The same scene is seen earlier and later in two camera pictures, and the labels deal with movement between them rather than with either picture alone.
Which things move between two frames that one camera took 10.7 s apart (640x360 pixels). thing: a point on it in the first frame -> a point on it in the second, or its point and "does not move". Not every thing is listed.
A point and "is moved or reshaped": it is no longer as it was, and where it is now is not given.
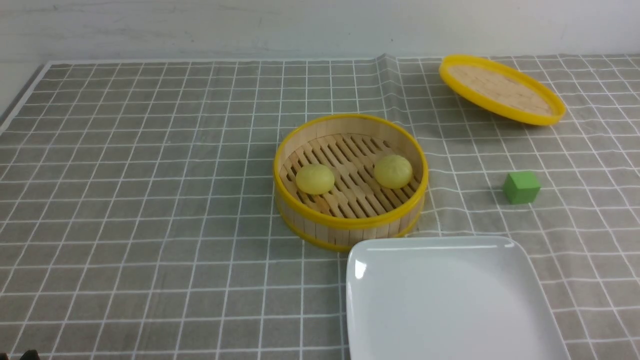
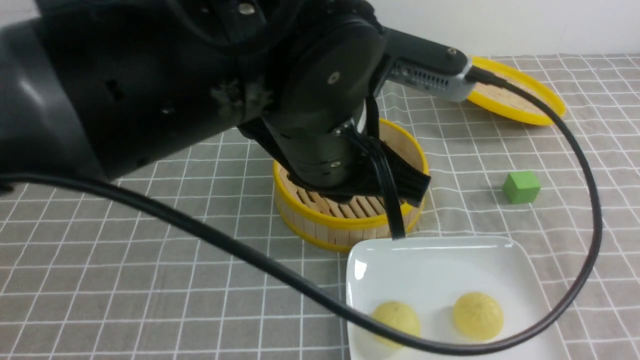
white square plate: x=446 y=298 does not move
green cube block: x=521 y=187 does not move
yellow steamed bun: x=315 y=179 is moved or reshaped
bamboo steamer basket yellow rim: x=340 y=177 does not move
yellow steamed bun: x=393 y=171 is moved or reshaped
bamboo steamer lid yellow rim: x=501 y=90 does not move
